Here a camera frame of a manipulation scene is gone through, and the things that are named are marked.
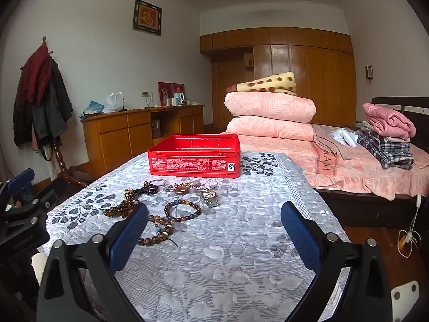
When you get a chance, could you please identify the gold chain jewellery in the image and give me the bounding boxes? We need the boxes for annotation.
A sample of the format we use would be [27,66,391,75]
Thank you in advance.
[164,181,202,196]

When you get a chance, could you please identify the dark wooden bed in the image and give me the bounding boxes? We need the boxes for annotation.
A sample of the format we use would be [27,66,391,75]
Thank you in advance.
[315,97,429,230]

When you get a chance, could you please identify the silver wristwatch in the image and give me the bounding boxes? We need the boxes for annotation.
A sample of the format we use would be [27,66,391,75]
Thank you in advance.
[197,188,219,208]

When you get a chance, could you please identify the blue folded cloth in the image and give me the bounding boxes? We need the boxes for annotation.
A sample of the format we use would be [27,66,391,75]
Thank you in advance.
[80,101,105,119]

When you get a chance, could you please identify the brown wooden bead bracelet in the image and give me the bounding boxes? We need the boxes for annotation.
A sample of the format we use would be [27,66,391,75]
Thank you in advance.
[138,214,180,247]

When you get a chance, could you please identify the wooden sideboard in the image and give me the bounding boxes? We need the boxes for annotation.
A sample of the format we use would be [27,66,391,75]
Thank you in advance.
[80,105,205,175]

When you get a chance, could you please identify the white cable with switch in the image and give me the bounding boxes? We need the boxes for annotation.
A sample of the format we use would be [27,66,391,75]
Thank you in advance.
[398,194,423,259]

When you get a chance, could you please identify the red hanging garment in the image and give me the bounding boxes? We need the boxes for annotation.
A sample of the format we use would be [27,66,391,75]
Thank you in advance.
[17,45,52,108]

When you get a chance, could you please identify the large red picture frame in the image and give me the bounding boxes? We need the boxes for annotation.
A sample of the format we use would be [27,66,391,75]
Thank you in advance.
[157,81,173,106]

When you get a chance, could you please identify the multicoloured bead bracelet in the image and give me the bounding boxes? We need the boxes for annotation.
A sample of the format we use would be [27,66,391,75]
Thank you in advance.
[164,199,202,222]

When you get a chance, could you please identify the pink folded quilt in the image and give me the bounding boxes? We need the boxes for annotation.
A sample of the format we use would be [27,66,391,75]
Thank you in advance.
[226,116,316,141]
[224,91,317,123]

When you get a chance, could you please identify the amber bead necklace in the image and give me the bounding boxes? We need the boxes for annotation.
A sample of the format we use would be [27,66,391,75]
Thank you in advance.
[103,189,141,218]

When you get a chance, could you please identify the pink bedspread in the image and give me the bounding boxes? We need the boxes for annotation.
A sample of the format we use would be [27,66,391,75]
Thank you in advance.
[235,123,429,200]

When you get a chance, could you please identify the red tin box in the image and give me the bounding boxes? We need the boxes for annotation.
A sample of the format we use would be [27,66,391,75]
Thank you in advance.
[147,134,241,179]

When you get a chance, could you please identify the dark hanging jackets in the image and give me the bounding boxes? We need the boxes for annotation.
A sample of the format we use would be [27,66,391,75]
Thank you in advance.
[13,60,73,148]

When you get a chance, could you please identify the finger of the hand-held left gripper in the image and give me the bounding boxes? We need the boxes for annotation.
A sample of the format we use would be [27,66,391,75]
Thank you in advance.
[0,169,36,215]
[7,178,68,229]

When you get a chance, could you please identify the white plastic bag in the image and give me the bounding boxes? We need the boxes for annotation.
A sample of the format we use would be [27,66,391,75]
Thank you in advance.
[102,92,127,113]

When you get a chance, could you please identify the framed wall picture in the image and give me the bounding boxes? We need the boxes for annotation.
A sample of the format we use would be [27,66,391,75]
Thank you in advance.
[132,0,162,36]

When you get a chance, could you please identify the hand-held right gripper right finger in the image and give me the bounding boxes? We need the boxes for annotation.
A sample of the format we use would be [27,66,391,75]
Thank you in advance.
[281,201,393,322]

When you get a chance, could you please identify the spotted yellow pillow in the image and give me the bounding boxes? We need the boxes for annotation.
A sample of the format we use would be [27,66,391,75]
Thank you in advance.
[227,71,298,97]

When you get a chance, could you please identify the wooden wardrobe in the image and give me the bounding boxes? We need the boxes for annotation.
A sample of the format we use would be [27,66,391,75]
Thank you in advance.
[200,27,356,133]

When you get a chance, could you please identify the beige printed cloth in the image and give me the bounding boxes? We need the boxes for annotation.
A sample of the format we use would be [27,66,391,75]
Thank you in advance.
[313,126,372,177]

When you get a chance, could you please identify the dark bead bracelet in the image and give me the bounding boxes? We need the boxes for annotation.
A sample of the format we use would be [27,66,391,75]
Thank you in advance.
[125,180,160,198]

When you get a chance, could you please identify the white crumpled cloth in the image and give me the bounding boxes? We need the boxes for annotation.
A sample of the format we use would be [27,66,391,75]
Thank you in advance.
[328,129,359,147]

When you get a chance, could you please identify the grey slippers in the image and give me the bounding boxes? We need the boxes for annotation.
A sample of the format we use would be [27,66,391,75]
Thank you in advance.
[69,169,91,184]

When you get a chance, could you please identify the wooden coat rack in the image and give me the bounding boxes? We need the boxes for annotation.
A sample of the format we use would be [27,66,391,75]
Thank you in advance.
[40,37,89,188]

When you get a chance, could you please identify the pink folded blanket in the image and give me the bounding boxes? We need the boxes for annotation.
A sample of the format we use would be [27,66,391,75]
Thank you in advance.
[363,103,417,139]

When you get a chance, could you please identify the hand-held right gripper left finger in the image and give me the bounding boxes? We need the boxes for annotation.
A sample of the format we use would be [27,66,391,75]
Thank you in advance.
[36,203,150,322]

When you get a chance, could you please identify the plaid folded clothes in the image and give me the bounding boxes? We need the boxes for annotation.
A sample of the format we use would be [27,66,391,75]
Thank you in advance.
[357,132,414,170]

